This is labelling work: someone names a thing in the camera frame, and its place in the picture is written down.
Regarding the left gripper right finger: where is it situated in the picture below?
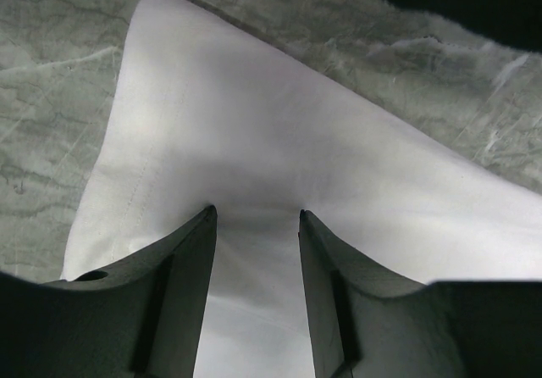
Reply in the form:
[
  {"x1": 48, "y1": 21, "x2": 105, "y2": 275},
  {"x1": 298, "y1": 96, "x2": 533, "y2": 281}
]
[{"x1": 298, "y1": 210, "x2": 541, "y2": 377}]

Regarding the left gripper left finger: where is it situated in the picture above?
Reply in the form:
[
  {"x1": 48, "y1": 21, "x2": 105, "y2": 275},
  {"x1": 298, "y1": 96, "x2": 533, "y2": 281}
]
[{"x1": 1, "y1": 207, "x2": 218, "y2": 377}]

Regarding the white coca cola t shirt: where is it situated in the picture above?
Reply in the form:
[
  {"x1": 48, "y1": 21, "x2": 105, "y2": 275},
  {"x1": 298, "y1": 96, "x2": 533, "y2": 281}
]
[{"x1": 62, "y1": 0, "x2": 541, "y2": 377}]

